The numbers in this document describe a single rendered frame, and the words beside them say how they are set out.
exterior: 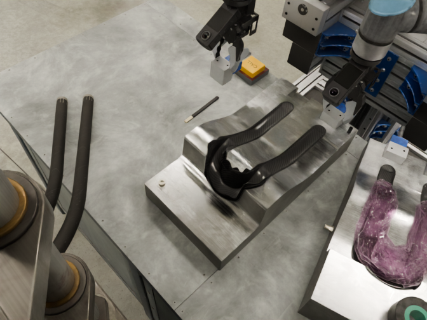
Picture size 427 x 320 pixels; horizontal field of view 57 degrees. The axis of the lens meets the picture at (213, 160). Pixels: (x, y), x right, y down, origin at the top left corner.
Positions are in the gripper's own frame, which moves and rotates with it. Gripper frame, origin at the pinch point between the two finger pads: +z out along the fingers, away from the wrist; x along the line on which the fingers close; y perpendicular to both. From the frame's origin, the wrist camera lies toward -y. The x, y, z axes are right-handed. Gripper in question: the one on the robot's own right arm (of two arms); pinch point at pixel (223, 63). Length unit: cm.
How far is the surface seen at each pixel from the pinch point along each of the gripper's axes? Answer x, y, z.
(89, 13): 162, 47, 95
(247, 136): -18.2, -9.0, 6.1
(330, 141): -33.3, 5.8, 6.1
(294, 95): -15.9, 13.6, 8.8
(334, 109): -28.5, 12.8, 3.4
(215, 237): -31.2, -32.8, 9.0
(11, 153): 92, -47, 95
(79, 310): -30, -62, -9
